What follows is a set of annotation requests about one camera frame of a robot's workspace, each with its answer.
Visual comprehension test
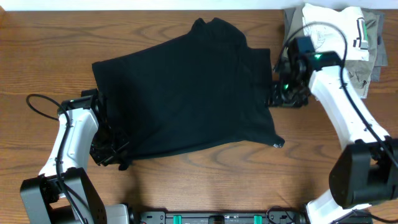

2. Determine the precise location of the black t-shirt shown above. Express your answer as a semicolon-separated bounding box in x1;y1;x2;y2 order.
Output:
92;18;285;170

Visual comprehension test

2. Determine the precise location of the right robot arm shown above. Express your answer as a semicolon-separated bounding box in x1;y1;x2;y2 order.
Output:
269;52;397;223

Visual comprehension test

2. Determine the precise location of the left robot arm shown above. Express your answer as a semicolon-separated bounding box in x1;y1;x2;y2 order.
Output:
20;89;130;223

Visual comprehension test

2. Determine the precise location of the olive khaki folded garment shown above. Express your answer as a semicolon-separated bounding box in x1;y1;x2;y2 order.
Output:
284;3;381;98

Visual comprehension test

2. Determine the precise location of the grey folded garment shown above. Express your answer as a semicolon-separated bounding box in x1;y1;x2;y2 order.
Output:
284;3;388;90

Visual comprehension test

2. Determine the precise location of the left black cable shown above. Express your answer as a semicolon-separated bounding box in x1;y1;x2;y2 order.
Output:
25;93;88;224

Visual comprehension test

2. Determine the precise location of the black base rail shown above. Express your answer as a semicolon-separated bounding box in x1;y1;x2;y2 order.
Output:
137;210;307;224

